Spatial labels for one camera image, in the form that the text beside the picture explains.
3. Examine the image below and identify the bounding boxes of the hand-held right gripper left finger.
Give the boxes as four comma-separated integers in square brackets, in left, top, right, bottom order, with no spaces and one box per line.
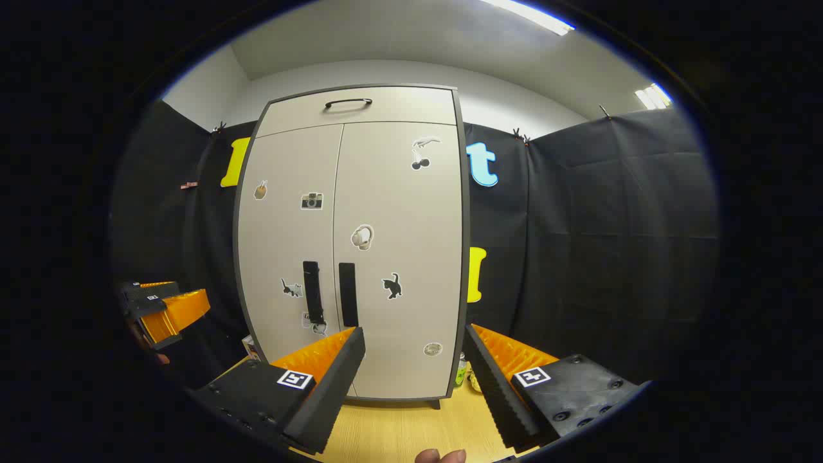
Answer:
[193,326,366,456]

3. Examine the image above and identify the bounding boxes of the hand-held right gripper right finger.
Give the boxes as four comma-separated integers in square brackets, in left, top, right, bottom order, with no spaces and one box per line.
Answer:
[463,323,650,454]

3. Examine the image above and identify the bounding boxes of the black door handle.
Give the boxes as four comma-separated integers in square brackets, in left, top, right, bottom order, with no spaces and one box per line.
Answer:
[338,262,359,327]
[303,260,325,324]

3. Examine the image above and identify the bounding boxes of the camera sticker shoe cabinet door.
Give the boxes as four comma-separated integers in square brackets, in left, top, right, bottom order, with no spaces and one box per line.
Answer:
[237,124,345,367]

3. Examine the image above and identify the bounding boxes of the white double-door shoe cabinet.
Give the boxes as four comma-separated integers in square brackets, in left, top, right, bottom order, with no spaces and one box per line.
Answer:
[233,84,471,410]

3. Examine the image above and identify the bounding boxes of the headphone sticker shoe cabinet door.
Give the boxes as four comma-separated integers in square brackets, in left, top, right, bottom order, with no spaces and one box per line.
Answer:
[332,122,465,401]

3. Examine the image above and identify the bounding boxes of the white cabinet drawer front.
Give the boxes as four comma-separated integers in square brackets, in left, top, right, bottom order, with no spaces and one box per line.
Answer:
[256,87,458,138]

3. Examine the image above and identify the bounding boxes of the black backdrop cloth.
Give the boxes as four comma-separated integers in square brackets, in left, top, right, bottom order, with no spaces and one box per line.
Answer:
[113,100,718,386]

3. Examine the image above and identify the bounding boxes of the square ceiling light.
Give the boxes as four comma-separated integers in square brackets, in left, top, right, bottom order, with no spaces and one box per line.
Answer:
[635,82,673,110]

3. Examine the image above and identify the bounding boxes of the long ceiling light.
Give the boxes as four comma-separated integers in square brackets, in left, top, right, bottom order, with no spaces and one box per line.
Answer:
[482,0,575,36]

